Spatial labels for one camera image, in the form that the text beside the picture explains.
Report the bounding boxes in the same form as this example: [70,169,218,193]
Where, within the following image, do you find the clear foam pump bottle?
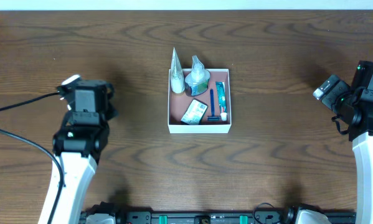
[185,55,210,96]

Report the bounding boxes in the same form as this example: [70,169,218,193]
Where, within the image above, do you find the white Pantene tube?
[170,48,186,94]

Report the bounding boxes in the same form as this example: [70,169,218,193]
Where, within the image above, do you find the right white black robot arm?
[313,60,373,223]

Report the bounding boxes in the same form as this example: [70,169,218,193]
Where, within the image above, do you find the white box pink interior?
[167,68,232,134]

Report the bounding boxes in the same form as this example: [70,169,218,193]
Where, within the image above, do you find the green white toothbrush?
[61,74,81,85]

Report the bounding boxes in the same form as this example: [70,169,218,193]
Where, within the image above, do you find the left black cable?
[0,91,65,224]

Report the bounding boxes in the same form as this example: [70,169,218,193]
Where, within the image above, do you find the green white toothpaste tube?
[215,82,227,121]

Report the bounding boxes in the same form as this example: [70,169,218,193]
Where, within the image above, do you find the blue disposable razor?
[207,89,220,121]

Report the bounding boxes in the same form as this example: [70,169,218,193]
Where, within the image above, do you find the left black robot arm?
[39,75,118,223]

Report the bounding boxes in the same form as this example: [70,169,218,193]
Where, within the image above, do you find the green Dettol soap bar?
[181,99,208,125]

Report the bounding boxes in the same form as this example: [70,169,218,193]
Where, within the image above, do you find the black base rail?
[80,202,357,224]

